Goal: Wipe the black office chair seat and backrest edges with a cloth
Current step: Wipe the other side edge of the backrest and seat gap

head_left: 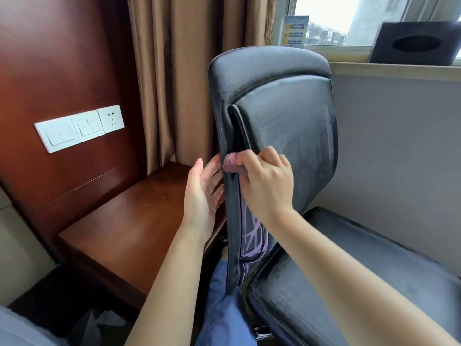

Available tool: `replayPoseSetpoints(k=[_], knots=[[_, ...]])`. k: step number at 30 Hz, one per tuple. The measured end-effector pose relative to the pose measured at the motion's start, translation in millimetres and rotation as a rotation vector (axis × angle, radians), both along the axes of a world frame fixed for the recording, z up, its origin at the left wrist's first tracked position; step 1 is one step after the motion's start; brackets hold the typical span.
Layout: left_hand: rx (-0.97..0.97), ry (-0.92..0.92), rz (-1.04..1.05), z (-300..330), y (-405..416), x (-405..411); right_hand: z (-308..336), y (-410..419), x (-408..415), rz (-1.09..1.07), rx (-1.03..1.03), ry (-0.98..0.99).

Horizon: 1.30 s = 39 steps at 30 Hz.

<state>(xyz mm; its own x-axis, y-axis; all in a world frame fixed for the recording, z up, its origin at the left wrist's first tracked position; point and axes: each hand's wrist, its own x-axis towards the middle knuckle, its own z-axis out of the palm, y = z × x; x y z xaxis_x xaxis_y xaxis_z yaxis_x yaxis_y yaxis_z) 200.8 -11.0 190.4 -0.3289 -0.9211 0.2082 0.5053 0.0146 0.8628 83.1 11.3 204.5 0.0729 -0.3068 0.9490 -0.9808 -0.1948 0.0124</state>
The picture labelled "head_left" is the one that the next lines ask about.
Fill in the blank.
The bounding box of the person's grey shirt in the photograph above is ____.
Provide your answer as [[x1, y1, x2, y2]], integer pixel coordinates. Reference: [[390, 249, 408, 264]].
[[0, 305, 71, 346]]

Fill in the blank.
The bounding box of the pink purple cleaning cloth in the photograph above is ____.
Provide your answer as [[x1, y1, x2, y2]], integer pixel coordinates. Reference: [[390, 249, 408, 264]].
[[222, 151, 269, 264]]

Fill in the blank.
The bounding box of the black tissue box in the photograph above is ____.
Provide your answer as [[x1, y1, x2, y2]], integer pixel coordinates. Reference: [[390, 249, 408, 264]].
[[368, 21, 461, 66]]

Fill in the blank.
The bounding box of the person's right hand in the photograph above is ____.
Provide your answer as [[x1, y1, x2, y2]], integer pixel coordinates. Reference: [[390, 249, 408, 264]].
[[236, 147, 297, 227]]

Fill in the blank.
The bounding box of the large white wall switch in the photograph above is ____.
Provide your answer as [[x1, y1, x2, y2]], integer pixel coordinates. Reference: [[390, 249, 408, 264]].
[[34, 117, 80, 154]]

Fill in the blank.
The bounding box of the white window frame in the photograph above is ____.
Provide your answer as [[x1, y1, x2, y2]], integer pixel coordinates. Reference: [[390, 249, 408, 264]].
[[273, 0, 461, 64]]

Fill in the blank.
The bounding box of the person's left forearm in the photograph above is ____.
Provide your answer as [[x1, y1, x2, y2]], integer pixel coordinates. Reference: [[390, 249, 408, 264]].
[[124, 221, 216, 346]]

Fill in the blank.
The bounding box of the black plastic bag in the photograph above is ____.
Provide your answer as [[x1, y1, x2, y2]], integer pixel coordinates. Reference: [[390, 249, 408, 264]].
[[54, 305, 131, 346]]

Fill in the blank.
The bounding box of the person's blue trouser leg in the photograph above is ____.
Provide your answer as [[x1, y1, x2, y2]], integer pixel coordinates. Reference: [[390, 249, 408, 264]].
[[194, 260, 257, 346]]

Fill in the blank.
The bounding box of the brown wooden desk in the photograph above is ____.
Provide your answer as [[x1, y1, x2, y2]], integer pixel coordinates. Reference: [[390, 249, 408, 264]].
[[58, 161, 228, 311]]

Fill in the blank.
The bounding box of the brown curtain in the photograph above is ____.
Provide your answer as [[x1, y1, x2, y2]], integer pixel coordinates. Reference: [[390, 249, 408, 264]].
[[127, 0, 278, 177]]

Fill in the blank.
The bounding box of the grey window sill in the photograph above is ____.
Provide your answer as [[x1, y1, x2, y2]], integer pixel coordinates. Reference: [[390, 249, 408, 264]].
[[328, 62, 461, 82]]

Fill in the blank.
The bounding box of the blue yellow standing card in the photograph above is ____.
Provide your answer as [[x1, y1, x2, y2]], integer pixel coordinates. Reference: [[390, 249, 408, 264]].
[[280, 15, 310, 47]]

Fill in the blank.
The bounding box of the black leather office chair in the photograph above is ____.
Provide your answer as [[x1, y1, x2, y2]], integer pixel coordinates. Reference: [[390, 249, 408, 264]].
[[208, 45, 461, 346]]

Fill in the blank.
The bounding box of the white wall socket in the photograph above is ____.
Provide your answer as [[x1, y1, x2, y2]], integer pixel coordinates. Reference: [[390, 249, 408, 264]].
[[96, 105, 125, 134]]

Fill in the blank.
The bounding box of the person's left hand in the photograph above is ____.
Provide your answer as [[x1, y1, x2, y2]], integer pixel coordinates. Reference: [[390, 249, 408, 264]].
[[182, 154, 225, 245]]

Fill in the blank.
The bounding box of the small white wall switch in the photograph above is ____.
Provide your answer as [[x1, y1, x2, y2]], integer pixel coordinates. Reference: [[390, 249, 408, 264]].
[[71, 110, 105, 142]]

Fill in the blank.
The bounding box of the person's right forearm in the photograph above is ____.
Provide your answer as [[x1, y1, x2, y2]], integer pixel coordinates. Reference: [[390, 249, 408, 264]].
[[267, 208, 461, 346]]

